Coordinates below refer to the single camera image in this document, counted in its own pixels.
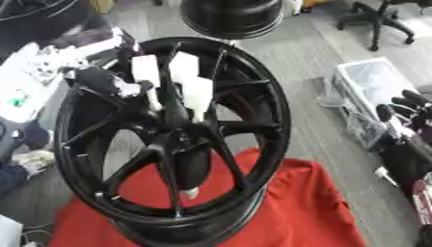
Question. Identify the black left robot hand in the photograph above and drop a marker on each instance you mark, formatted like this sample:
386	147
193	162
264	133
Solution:
98	80

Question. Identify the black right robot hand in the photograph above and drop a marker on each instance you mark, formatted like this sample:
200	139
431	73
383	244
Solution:
413	111

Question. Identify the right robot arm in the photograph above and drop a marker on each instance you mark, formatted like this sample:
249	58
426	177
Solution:
413	160

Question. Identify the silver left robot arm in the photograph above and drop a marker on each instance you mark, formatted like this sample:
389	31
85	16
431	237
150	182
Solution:
28	77

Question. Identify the black round wheel rim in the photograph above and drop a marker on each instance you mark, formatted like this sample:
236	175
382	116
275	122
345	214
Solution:
232	16

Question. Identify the black spoked wheel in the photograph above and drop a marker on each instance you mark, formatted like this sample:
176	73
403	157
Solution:
256	106

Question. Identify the clear plastic storage box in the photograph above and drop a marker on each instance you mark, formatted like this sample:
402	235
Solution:
368	87

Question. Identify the black office chair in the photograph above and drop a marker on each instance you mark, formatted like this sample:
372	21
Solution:
378	17

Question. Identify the person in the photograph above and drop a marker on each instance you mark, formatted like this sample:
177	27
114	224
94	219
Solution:
22	160

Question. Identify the white box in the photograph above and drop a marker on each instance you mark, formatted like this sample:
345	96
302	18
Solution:
9	231

